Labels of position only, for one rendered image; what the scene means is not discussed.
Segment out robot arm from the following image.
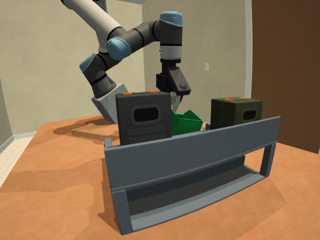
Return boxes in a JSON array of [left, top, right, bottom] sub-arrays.
[[61, 0, 191, 99]]

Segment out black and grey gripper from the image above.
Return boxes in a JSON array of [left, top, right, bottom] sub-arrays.
[[156, 58, 183, 113]]

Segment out green bin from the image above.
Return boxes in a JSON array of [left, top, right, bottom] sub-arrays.
[[171, 109, 204, 136]]

